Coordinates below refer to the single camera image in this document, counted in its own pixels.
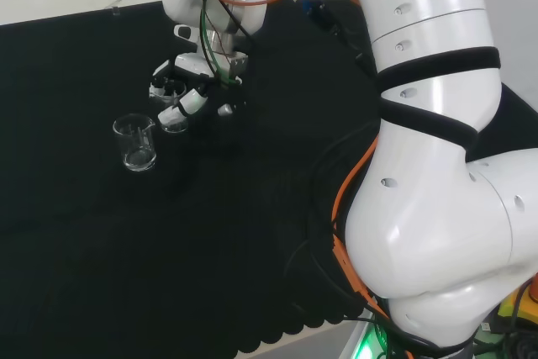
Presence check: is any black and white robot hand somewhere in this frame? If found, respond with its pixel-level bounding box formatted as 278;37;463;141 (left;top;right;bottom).
149;52;249;128

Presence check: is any large clear glass beaker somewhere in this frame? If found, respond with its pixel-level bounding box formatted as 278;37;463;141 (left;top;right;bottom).
150;79;189;134

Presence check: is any clear glass beaker with spout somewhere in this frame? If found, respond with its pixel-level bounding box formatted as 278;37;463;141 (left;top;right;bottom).
112;113;158;172

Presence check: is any black bench cloth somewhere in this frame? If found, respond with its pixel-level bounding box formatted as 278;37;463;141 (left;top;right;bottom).
0;0;538;359

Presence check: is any yellow stop button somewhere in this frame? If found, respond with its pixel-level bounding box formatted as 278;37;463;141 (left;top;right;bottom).
498;273;538;329

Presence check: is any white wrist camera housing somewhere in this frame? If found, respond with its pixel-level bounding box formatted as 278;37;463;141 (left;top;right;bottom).
173;24;201;55

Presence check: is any green cable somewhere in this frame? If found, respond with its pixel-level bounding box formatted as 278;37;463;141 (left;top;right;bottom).
199;0;264;82

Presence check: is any black plug with cable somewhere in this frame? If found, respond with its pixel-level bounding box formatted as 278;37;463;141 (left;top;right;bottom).
300;0;377;78

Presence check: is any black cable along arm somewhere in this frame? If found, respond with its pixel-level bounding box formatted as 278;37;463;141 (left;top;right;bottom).
283;121;404;347

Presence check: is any orange cable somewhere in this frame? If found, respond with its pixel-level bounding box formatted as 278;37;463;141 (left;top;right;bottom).
205;0;394;325

